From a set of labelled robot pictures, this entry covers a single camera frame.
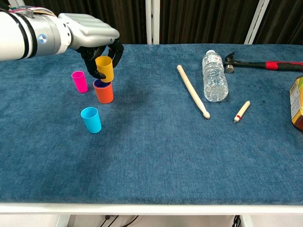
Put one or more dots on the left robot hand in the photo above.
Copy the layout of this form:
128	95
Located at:
87	30

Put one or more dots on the yellow plastic cup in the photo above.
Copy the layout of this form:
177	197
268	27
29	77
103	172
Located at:
105	68

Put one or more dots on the pink plastic cup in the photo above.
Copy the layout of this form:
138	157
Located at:
80	82

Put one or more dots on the dark blue plastic cup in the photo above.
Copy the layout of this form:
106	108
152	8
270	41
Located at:
99	84

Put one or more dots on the light blue plastic cup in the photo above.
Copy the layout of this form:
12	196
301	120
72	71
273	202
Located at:
91	121

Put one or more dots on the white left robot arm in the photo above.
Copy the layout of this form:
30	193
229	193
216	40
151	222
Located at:
14	35

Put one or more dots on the black pleated curtain panel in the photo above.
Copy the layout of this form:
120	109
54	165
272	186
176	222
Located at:
118	14
286	21
3	2
201	21

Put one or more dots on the orange plastic cup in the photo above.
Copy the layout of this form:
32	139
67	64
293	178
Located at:
104	95

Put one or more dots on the wooden drumstick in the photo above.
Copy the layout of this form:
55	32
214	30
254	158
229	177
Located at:
193	91

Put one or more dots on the clear water bottle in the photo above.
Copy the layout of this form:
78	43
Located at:
215	80

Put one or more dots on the blue fabric table cover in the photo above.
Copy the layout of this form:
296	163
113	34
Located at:
154	153

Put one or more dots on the short wooden pencil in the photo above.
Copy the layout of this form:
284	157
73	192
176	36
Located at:
242	110

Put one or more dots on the black and red hammer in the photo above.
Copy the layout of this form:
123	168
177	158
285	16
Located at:
272	65

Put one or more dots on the yellow-capped tea bottle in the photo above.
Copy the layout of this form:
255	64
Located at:
297	104

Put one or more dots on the white partition post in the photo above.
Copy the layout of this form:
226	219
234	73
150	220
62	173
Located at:
14	2
256	21
152	21

